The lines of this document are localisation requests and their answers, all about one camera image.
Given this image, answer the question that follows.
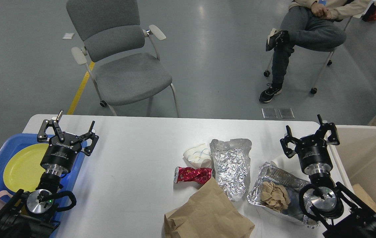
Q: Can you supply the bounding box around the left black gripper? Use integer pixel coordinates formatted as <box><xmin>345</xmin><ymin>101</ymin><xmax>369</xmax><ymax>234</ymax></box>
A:
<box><xmin>37</xmin><ymin>110</ymin><xmax>99</xmax><ymax>174</ymax></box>

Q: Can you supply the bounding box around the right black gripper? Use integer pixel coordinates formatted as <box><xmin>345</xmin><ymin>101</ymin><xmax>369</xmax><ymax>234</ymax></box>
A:
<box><xmin>280</xmin><ymin>114</ymin><xmax>340</xmax><ymax>174</ymax></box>

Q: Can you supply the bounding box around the aluminium foil tray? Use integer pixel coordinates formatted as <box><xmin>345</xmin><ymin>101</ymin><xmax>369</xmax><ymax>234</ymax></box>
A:
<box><xmin>247</xmin><ymin>162</ymin><xmax>320</xmax><ymax>228</ymax></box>

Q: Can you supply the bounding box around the yellow plate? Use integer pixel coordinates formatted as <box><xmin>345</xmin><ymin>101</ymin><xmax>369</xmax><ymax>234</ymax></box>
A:
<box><xmin>3</xmin><ymin>143</ymin><xmax>49</xmax><ymax>192</ymax></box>

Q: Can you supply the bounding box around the silver foil bag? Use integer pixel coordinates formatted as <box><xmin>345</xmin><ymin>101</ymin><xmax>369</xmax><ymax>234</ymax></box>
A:
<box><xmin>209</xmin><ymin>139</ymin><xmax>252</xmax><ymax>202</ymax></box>

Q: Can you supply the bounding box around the brown paper bag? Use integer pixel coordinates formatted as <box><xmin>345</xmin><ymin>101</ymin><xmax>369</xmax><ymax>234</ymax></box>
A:
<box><xmin>164</xmin><ymin>178</ymin><xmax>255</xmax><ymax>238</ymax></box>

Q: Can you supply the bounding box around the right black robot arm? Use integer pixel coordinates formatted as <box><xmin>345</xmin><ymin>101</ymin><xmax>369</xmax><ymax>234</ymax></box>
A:
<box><xmin>280</xmin><ymin>115</ymin><xmax>376</xmax><ymax>238</ymax></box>

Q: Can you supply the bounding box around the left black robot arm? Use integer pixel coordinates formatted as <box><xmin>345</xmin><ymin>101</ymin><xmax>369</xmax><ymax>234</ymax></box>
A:
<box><xmin>0</xmin><ymin>110</ymin><xmax>99</xmax><ymax>238</ymax></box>

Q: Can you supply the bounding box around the white paper cup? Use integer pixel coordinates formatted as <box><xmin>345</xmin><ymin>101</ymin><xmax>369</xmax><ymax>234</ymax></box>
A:
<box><xmin>271</xmin><ymin>155</ymin><xmax>301</xmax><ymax>172</ymax></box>

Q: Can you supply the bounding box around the person's wheeled chair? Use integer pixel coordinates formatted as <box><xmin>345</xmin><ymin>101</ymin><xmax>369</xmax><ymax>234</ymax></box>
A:
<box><xmin>260</xmin><ymin>7</ymin><xmax>346</xmax><ymax>103</ymax></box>

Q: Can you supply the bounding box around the beige plastic bin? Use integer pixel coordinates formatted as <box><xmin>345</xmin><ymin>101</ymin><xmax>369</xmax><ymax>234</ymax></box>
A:
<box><xmin>327</xmin><ymin>124</ymin><xmax>376</xmax><ymax>238</ymax></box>

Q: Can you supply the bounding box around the crumpled brown napkin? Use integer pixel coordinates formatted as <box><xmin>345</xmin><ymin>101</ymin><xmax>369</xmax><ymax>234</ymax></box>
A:
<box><xmin>260</xmin><ymin>182</ymin><xmax>291</xmax><ymax>213</ymax></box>

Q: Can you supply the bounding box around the cardboard piece in bin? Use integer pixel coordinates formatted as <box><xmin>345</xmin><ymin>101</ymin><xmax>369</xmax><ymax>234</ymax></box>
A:
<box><xmin>352</xmin><ymin>184</ymin><xmax>376</xmax><ymax>212</ymax></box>

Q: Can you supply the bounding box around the blue plastic tray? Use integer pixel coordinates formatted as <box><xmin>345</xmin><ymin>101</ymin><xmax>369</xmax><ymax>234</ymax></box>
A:
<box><xmin>0</xmin><ymin>134</ymin><xmax>85</xmax><ymax>220</ymax></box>

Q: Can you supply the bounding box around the grey office chair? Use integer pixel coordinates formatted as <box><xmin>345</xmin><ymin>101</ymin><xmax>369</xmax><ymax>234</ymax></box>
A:
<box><xmin>66</xmin><ymin>0</ymin><xmax>180</xmax><ymax>117</ymax></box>

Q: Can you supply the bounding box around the crumpled white tissue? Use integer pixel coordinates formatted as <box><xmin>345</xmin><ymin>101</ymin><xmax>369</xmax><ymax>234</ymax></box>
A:
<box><xmin>183</xmin><ymin>144</ymin><xmax>212</xmax><ymax>169</ymax></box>

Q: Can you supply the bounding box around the crushed red can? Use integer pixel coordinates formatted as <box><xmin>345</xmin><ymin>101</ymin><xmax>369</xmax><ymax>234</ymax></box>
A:
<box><xmin>173</xmin><ymin>166</ymin><xmax>215</xmax><ymax>185</ymax></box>

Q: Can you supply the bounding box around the seated person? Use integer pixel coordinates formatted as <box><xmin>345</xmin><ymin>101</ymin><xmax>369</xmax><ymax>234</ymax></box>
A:
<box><xmin>259</xmin><ymin>0</ymin><xmax>369</xmax><ymax>103</ymax></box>

